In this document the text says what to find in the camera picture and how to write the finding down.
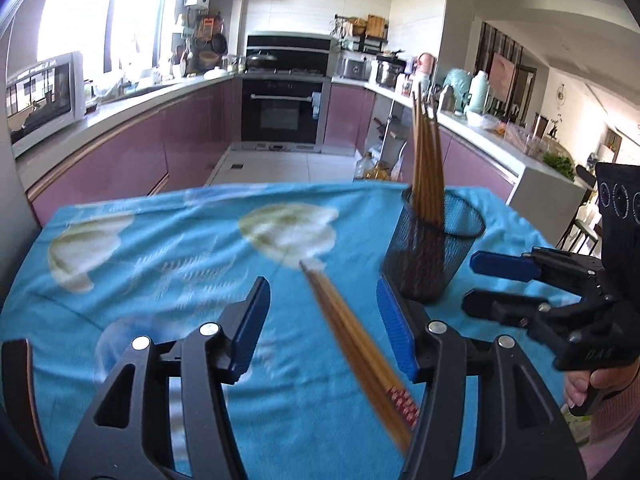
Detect single red-ended wooden chopstick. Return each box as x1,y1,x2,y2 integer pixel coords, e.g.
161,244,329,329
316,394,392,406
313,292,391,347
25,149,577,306
303,267,413,456
299,260,420,428

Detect pink wall painting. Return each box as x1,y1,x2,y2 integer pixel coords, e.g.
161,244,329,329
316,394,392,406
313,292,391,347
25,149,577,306
487,51,516,103

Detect green leafy vegetables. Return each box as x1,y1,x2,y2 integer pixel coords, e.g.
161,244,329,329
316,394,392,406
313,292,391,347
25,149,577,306
542,152,576,181

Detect white microwave oven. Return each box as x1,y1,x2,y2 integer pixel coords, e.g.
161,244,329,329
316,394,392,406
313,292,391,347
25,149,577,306
5,51,87,146

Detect black built-in oven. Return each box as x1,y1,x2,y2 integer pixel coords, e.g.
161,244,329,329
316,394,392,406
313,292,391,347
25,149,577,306
240,76,331,151

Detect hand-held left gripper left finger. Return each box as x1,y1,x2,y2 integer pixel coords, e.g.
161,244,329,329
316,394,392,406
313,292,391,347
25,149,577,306
59,276,272,480

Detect black range hood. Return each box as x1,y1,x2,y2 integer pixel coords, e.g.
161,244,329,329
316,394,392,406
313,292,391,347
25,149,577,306
246,34,338,75

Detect black wok with lid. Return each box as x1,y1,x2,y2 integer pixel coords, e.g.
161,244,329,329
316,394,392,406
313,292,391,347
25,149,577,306
246,51,278,72

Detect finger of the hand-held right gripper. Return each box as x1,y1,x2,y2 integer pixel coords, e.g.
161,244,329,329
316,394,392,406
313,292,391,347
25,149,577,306
461,289,591,343
470,247,603,286

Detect silver rice cooker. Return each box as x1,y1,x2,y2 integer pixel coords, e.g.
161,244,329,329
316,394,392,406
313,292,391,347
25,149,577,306
336,55,371,80

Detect pink base cabinets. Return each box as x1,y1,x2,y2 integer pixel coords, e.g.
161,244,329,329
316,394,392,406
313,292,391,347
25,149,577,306
25,77,241,211

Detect kitchen window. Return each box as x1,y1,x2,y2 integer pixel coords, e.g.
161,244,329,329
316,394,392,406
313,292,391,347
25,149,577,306
37,0,186,81

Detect cooking oil bottles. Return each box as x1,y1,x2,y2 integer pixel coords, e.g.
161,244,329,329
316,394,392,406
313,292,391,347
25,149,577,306
355,147,401,183

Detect person's right hand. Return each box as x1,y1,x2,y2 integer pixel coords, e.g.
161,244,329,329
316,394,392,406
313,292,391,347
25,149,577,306
564,375,632,409

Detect clear plastic basket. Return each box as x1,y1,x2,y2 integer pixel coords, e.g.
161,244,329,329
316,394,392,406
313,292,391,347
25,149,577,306
502,120,551,158

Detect white plastic bag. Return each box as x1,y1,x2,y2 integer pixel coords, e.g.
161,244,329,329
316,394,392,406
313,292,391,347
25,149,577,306
465,110,501,131

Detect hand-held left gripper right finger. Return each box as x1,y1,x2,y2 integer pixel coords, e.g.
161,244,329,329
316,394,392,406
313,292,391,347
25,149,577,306
376,276,587,480

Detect mint green kettle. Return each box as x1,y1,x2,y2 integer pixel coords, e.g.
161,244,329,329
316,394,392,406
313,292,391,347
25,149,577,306
442,69,473,111

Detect black mesh utensil holder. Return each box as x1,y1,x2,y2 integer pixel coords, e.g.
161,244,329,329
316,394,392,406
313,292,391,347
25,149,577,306
382,186,487,304

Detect black wall shelf rack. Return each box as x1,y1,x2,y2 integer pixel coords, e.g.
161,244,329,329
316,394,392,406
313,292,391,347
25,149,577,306
332,14,391,53

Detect person's right forearm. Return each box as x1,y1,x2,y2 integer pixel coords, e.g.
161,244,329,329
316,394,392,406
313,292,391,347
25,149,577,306
582,385,640,480

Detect white kitchen countertop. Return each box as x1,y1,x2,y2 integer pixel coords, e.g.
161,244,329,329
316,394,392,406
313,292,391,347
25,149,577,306
12,72,586,201

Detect blue floral tablecloth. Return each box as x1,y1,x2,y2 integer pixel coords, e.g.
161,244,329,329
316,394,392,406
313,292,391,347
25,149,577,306
0,180,566,480

